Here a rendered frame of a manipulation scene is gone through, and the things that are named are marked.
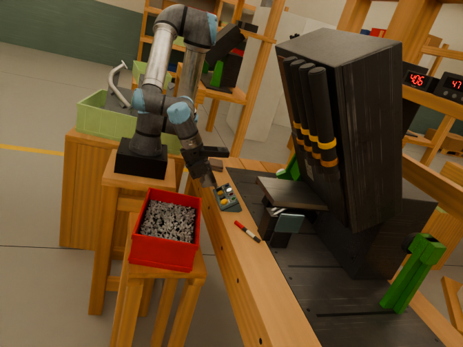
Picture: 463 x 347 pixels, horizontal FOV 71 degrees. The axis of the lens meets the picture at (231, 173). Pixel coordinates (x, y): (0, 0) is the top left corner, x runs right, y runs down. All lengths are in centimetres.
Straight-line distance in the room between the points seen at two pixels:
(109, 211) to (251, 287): 82
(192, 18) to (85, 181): 119
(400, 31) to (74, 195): 191
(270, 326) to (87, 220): 158
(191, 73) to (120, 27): 678
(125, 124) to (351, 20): 133
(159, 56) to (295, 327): 100
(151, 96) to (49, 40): 728
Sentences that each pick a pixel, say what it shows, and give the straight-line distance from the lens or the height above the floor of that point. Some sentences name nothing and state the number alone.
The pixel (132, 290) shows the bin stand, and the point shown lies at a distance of 119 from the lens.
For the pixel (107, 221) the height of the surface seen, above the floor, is 62.
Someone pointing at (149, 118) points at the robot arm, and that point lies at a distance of 149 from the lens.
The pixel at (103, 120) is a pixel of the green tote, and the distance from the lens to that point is 202.
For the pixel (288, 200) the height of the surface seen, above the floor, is 113.
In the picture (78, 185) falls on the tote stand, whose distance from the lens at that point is 217.
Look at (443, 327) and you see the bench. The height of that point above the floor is 88.
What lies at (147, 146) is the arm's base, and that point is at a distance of 152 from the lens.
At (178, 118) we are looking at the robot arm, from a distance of 110.
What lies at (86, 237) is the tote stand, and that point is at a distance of 236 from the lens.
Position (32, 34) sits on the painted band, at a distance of 849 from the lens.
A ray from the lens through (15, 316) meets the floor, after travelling 209.
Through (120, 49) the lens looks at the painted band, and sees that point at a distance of 823.
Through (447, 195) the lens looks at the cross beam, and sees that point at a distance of 138.
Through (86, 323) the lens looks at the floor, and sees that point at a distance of 202.
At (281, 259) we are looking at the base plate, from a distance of 118.
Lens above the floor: 158
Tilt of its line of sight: 24 degrees down
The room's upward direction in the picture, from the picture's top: 16 degrees clockwise
